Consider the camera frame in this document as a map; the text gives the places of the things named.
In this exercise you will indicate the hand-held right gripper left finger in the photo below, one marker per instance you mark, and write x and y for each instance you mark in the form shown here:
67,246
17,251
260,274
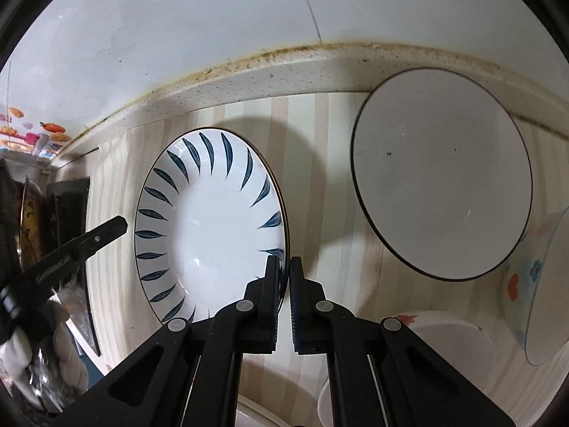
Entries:
276,294

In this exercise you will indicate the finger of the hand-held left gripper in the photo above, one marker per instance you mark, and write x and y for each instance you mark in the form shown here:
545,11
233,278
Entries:
91,240

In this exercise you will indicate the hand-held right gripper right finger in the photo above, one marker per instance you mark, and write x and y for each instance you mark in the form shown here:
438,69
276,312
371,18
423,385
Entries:
297,316

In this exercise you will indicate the white plate blue leaf pattern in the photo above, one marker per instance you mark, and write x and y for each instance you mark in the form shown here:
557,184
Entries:
209,235

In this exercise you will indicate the person's left hand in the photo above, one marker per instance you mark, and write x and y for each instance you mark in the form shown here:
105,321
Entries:
66,356

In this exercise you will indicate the dark dish yellow pattern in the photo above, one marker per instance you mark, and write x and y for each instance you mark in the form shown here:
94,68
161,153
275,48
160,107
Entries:
33,218

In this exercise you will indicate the white bowl red flower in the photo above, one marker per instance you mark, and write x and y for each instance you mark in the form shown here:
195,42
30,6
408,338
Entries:
444,342

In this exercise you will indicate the striped beige table cover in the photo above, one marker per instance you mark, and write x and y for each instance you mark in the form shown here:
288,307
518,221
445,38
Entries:
324,151

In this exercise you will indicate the white plate black rim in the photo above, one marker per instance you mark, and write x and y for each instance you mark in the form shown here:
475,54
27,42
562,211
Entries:
440,173

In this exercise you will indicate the floral bowl orange blue flowers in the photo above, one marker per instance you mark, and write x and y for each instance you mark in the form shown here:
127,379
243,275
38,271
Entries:
529,275

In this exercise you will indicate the colourful wall sticker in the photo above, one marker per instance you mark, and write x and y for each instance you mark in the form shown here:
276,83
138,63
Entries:
31,135

